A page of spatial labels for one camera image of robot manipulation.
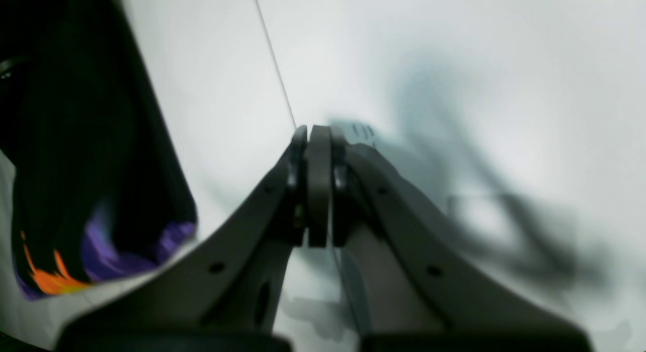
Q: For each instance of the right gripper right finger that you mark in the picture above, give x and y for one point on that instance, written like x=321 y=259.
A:
x=409 y=285

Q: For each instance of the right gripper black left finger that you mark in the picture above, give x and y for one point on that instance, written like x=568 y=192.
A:
x=228 y=288

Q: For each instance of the black T-shirt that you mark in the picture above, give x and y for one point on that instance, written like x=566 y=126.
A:
x=98 y=194

